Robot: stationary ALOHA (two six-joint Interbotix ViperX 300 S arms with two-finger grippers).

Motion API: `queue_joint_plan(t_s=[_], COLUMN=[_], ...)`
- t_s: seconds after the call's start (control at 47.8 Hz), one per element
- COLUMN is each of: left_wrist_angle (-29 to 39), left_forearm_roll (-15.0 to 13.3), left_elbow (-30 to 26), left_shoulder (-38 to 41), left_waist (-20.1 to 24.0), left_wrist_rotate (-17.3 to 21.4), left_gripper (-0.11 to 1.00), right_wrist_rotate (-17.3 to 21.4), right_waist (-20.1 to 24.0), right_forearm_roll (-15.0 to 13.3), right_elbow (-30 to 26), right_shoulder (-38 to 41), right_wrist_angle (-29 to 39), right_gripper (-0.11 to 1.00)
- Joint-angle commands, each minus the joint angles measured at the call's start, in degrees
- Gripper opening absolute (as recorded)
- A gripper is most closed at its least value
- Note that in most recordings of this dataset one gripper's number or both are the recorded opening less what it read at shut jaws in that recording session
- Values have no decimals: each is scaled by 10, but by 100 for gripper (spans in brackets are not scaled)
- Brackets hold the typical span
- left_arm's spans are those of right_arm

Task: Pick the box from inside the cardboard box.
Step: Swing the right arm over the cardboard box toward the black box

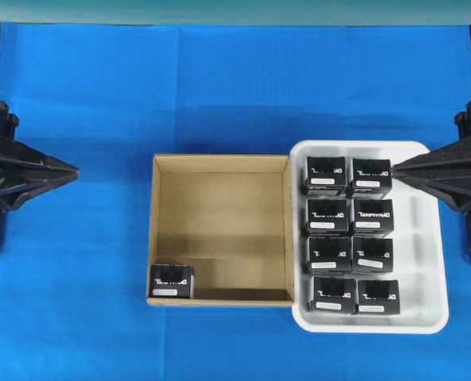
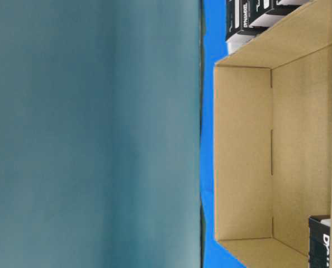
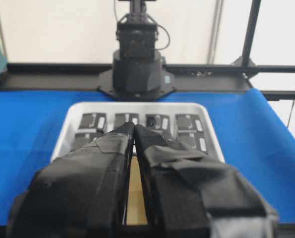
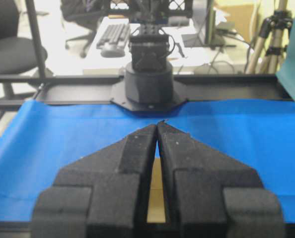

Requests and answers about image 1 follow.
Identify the white plastic tray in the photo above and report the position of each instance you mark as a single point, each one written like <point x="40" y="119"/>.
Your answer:
<point x="417" y="242"/>

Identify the black box bottom row right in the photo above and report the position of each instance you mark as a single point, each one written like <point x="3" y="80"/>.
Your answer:
<point x="380" y="297"/>

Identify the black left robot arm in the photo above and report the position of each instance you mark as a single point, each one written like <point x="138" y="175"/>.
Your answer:
<point x="8" y="168"/>

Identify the open brown cardboard box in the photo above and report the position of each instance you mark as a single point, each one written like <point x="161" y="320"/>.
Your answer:
<point x="230" y="218"/>

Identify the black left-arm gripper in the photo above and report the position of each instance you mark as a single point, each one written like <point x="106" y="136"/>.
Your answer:
<point x="16" y="188"/>

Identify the black box second row left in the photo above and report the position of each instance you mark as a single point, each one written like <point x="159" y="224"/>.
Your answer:
<point x="326" y="217"/>

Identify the black box third row right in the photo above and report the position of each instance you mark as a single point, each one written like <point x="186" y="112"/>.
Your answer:
<point x="372" y="255"/>

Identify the black small product box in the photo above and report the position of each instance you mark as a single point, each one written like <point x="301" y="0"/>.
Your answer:
<point x="172" y="281"/>

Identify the black box third row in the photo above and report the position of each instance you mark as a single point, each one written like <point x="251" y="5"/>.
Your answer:
<point x="372" y="255"/>
<point x="328" y="254"/>

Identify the black box third row left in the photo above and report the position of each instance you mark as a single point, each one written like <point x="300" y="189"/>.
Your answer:
<point x="328" y="254"/>

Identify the black box tray top-right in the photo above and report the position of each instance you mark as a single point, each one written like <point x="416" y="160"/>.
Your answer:
<point x="369" y="178"/>

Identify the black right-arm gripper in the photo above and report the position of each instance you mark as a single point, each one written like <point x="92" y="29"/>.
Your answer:
<point x="454" y="188"/>

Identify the black box bottom row left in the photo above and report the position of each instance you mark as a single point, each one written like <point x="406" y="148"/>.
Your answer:
<point x="330" y="294"/>

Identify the black box second row right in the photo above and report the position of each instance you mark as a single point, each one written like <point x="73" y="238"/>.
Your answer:
<point x="371" y="218"/>

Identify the black box tray top-left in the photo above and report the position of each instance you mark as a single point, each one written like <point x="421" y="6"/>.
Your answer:
<point x="325" y="176"/>

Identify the black box second row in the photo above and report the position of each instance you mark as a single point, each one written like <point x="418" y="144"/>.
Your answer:
<point x="371" y="218"/>
<point x="326" y="217"/>

